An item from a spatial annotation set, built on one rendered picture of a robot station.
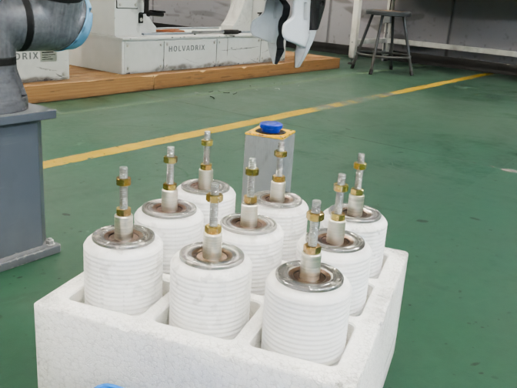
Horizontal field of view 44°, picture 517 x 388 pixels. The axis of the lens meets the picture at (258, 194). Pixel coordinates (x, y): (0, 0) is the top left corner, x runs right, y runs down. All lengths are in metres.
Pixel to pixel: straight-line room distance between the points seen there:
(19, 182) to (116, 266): 0.58
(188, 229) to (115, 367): 0.21
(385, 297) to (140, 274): 0.32
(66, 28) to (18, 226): 0.40
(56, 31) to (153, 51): 2.26
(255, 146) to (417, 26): 4.96
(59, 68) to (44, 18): 1.88
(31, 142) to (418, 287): 0.81
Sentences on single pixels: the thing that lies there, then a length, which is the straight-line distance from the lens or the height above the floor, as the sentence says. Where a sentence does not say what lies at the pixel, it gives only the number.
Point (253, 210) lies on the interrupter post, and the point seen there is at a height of 0.27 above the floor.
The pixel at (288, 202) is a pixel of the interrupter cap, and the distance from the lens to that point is 0.94.
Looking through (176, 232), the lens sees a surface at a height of 0.23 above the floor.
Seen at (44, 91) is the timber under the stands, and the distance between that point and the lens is 3.05.
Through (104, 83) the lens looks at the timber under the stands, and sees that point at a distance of 3.26.
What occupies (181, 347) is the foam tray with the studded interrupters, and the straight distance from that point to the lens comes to 0.72.
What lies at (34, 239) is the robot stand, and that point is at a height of 0.04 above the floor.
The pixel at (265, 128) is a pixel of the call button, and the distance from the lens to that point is 1.10.
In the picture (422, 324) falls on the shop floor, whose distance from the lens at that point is 1.19.
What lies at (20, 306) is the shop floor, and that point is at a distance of 1.20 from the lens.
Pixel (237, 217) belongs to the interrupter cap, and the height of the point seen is 0.25.
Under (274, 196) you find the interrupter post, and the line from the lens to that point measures 0.94.
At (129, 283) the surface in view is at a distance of 0.77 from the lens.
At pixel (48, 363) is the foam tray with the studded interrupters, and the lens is 0.84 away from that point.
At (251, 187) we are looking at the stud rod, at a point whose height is 0.30.
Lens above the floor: 0.55
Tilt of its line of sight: 18 degrees down
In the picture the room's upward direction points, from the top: 4 degrees clockwise
